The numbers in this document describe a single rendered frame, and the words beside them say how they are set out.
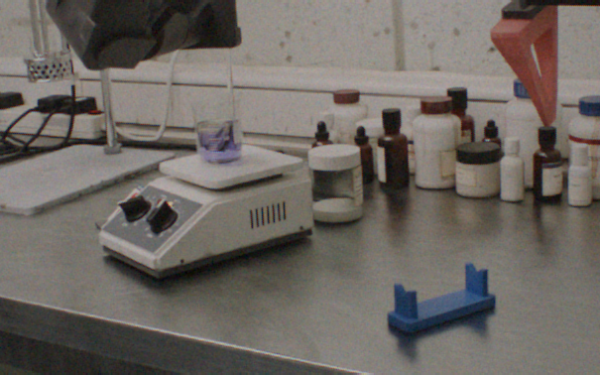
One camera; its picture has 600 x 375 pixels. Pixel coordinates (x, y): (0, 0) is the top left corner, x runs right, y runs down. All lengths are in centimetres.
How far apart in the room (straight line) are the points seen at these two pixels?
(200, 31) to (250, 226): 22
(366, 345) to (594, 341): 19
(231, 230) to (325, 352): 27
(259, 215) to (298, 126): 48
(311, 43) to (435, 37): 20
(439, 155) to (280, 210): 27
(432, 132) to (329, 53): 32
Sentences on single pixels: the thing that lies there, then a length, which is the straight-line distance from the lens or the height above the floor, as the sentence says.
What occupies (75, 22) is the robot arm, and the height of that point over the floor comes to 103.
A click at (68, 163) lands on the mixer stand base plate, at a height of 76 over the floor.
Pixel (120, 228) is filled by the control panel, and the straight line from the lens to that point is 119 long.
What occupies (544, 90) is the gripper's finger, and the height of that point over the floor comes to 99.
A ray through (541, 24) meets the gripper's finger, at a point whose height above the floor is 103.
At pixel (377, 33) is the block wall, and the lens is 159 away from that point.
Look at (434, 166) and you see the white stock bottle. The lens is 138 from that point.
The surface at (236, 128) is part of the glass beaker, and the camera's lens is 119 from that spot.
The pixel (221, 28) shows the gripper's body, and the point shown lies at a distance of 109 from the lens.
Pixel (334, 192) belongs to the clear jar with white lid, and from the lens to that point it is 125.
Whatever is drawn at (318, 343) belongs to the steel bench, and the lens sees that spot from 95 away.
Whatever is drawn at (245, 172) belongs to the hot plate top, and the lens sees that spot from 116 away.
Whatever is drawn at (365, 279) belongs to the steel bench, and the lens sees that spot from 109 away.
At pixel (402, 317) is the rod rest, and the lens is 96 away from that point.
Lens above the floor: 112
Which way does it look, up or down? 15 degrees down
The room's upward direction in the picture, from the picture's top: 4 degrees counter-clockwise
